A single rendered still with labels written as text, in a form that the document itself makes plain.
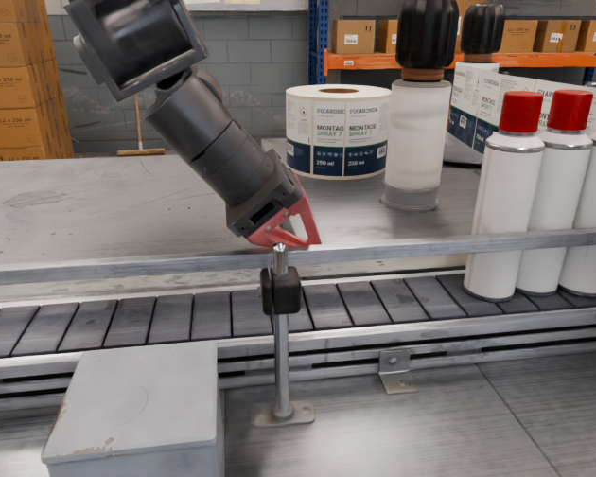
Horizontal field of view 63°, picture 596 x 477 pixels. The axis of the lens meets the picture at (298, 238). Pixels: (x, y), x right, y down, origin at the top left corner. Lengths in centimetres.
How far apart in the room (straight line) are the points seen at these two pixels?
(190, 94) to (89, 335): 24
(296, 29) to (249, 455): 457
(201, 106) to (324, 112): 49
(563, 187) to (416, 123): 27
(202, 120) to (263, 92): 445
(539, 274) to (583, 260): 5
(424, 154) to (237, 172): 38
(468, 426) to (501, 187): 22
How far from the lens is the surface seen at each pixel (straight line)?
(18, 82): 363
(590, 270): 58
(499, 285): 53
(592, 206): 55
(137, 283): 52
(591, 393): 54
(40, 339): 51
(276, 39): 483
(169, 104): 40
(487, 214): 50
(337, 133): 87
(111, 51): 40
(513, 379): 53
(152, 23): 40
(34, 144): 368
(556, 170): 52
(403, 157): 74
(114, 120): 502
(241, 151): 41
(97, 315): 52
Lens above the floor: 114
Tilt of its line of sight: 24 degrees down
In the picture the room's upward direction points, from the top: straight up
